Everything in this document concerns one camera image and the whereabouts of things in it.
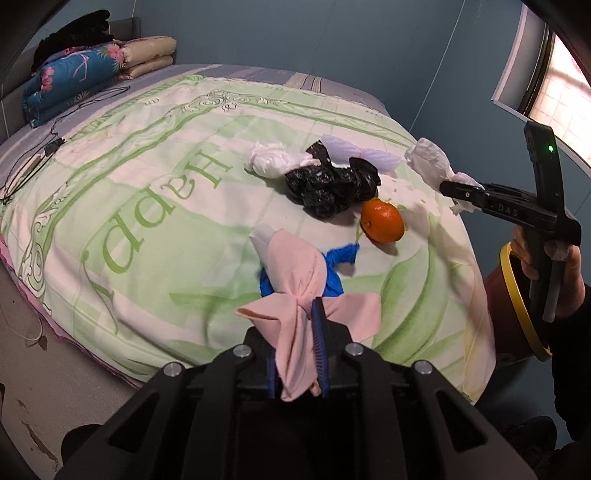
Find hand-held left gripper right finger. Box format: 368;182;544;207
311;298;539;480

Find white floor cable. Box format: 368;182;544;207
0;304;45;345

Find yellow-rimmed waste bin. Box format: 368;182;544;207
482;242;553;364

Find beige folded quilt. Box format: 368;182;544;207
117;36;178;79

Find white tissue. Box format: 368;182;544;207
244;141;315;179
404;137;485;217

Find green patterned blanket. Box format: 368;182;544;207
0;74;497;407

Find black plastic bag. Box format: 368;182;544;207
284;141;380;220

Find orange mandarin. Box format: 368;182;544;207
360;198;406;244

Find blue knotted cloth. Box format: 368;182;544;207
259;242;361;300

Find person's right forearm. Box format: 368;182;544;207
549;281;591;455

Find black charging cable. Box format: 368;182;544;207
0;84;133;205

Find striped grey bed sheet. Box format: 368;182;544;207
0;62;389;153

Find clear white plastic bag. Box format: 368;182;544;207
320;134;403;175

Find person's right hand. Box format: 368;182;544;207
510;235;590;320

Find pink knotted cloth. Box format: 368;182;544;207
235;229;382;402

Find blue floral folded quilt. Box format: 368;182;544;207
23;41;133;128

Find window with dark frame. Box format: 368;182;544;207
490;7;591;171

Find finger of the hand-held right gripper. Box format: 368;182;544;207
440;181;485;212

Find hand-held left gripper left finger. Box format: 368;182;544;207
55;328;279;480

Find person's dark trousers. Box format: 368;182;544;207
475;415;591;480

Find black clothing pile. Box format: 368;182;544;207
31;10;115;71

